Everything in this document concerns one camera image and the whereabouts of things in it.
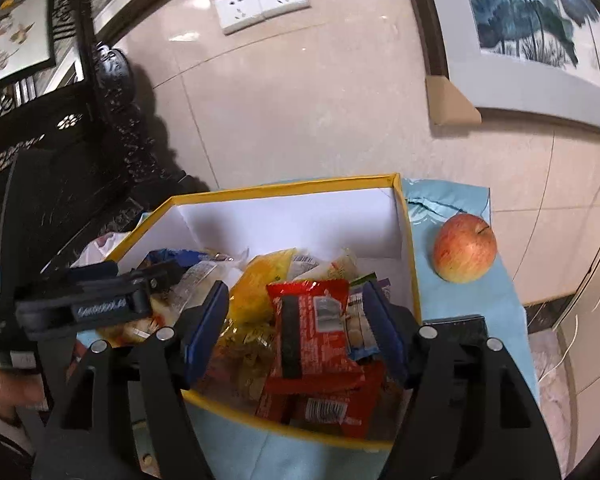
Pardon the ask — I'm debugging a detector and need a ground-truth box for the person's left forearm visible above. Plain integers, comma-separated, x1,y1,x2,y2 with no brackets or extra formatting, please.
0,400,36,480

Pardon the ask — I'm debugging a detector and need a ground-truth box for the clear plastic snack packet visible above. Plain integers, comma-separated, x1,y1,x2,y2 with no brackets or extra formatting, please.
170,260,241,311

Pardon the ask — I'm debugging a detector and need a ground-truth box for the yellow cardboard box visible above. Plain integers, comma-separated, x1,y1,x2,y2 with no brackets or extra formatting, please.
105,173,423,453

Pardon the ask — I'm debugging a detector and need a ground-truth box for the yellow snack packet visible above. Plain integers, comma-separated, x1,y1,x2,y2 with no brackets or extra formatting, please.
227,249,296,326

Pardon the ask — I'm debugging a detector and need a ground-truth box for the red apple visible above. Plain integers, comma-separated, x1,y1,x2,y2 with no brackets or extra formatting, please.
433,213,497,283

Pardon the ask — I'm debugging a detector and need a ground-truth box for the large framed lotus painting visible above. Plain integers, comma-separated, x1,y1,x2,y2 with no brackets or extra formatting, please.
400,0,600,133

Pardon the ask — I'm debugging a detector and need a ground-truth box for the blue snack packet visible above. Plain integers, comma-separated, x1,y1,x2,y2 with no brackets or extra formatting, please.
145,249,201,271

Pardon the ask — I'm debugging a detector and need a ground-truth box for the person's left hand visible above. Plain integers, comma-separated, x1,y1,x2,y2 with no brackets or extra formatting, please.
0,355,48,411

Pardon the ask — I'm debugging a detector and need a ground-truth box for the dark carved wooden furniture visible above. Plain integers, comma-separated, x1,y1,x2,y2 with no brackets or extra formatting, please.
0,45,211,281

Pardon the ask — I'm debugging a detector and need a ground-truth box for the white tissue pack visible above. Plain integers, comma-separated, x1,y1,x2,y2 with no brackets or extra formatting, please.
72,232,131,266

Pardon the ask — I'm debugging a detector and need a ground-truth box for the cookie packet blue edge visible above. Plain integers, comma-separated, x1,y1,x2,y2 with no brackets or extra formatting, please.
347,280,391,361

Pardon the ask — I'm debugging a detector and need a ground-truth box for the pale cream snack packet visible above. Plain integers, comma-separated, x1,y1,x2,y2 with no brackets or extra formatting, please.
290,247,361,281

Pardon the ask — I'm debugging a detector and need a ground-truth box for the red snack packet black stripe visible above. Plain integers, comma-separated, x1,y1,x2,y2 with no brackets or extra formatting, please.
266,280,368,393

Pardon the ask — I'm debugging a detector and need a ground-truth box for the crinkled yellow noodle packet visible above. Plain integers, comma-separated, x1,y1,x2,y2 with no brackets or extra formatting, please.
215,320,278,396

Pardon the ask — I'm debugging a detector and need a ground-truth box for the light blue printed tablecloth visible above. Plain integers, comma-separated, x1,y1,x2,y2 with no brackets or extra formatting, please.
77,177,541,480

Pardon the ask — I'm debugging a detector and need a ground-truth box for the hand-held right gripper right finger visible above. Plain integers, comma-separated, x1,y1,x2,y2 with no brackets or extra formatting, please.
362,280,563,480

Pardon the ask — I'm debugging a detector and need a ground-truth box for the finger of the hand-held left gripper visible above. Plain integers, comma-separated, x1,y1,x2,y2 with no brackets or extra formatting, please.
15,261,187,342
40,260,121,286

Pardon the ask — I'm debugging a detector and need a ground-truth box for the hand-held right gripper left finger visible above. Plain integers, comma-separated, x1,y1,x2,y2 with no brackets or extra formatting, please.
32,280,231,480

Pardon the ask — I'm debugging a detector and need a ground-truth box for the cardboard corner protector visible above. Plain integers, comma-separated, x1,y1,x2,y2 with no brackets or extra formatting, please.
426,76,482,126

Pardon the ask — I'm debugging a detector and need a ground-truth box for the framed flower painting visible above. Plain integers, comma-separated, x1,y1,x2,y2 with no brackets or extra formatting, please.
0,0,86,91

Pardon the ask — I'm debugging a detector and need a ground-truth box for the orange bun packet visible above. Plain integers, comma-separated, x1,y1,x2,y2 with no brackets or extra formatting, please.
95,300,181,346

